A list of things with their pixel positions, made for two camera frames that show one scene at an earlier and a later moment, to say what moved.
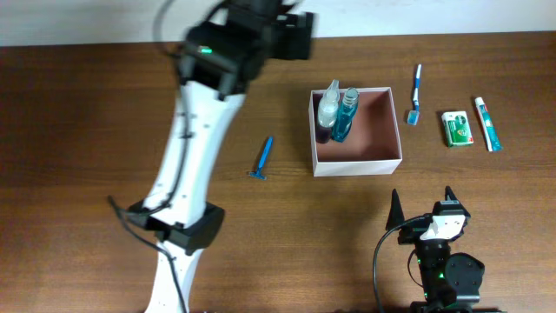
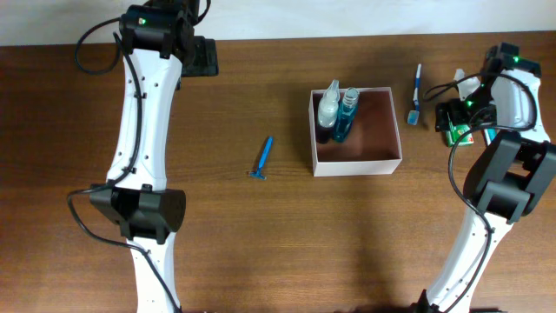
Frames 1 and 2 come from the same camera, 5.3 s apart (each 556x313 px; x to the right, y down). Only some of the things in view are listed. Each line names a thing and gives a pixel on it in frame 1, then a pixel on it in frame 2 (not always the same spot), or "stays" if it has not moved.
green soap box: (458, 129) stays
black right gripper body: (408, 235) to (448, 116)
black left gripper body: (295, 35) to (201, 56)
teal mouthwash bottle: (343, 122) stays
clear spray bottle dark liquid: (327, 112) stays
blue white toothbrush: (413, 116) stays
